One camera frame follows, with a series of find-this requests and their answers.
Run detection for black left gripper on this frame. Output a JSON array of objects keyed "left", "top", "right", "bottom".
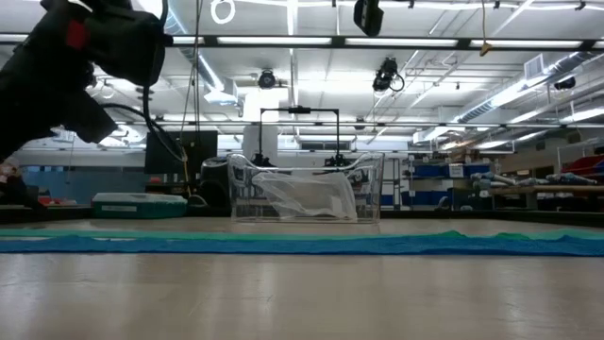
[{"left": 0, "top": 46, "right": 119, "bottom": 162}]

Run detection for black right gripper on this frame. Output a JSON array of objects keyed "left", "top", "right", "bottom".
[{"left": 353, "top": 0, "right": 385, "bottom": 38}]

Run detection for teal elastic bandage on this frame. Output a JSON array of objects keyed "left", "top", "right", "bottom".
[{"left": 0, "top": 229, "right": 604, "bottom": 242}]

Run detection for blue elastic bandage strip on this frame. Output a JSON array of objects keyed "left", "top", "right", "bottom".
[{"left": 0, "top": 234, "right": 604, "bottom": 258}]

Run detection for black overhead light bar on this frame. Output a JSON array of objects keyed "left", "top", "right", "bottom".
[{"left": 0, "top": 32, "right": 604, "bottom": 52}]

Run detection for yellow hanging hook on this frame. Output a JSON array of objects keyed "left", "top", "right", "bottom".
[{"left": 478, "top": 0, "right": 495, "bottom": 57}]

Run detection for teal wipes pack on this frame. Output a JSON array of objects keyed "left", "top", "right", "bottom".
[{"left": 92, "top": 192, "right": 189, "bottom": 219}]

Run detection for blue storage bins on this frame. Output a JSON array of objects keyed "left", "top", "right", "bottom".
[{"left": 409, "top": 162, "right": 492, "bottom": 179}]

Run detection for black monitor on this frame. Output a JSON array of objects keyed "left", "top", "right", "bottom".
[{"left": 144, "top": 130, "right": 219, "bottom": 175}]

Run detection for clear plastic packet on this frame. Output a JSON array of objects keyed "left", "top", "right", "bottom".
[{"left": 252, "top": 171, "right": 359, "bottom": 222}]

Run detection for black chair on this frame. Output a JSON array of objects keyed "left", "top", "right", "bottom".
[{"left": 198, "top": 157, "right": 232, "bottom": 209}]

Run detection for clear plastic container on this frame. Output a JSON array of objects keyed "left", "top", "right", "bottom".
[{"left": 226, "top": 151, "right": 385, "bottom": 224}]

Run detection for wooden workbench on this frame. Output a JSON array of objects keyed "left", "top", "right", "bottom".
[{"left": 490, "top": 184, "right": 604, "bottom": 212}]

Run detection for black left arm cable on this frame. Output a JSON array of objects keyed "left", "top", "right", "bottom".
[{"left": 101, "top": 82, "right": 188, "bottom": 164}]

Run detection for white hanging ring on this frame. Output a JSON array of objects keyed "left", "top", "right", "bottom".
[{"left": 210, "top": 0, "right": 236, "bottom": 25}]

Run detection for black aluminium table frame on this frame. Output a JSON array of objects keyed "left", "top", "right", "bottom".
[{"left": 0, "top": 181, "right": 604, "bottom": 228}]

